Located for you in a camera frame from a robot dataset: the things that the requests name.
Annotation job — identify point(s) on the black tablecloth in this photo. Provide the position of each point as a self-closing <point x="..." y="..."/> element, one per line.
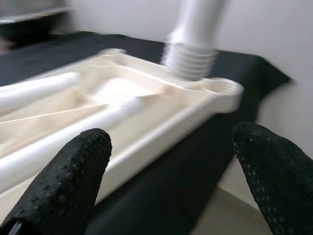
<point x="171" y="183"/>

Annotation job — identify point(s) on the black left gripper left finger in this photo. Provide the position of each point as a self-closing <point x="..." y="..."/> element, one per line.
<point x="61" y="183"/>

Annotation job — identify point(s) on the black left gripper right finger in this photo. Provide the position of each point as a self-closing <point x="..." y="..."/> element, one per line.
<point x="281" y="183"/>

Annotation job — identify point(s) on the white plastic table leg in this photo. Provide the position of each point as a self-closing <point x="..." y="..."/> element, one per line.
<point x="195" y="36"/>
<point x="31" y="91"/>
<point x="73" y="132"/>

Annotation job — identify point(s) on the white plastic children table top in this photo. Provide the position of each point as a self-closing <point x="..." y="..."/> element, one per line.
<point x="171" y="117"/>

